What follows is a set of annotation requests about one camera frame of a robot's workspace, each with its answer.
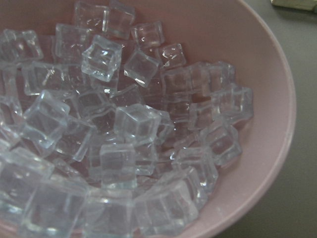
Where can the pile of clear ice cubes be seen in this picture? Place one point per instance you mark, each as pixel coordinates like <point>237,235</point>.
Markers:
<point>106,129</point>

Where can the pink bowl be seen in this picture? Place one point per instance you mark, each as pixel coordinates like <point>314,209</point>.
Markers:
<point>232,31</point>

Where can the stainless steel ice scoop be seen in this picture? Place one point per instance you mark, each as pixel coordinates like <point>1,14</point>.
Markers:
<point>307,5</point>

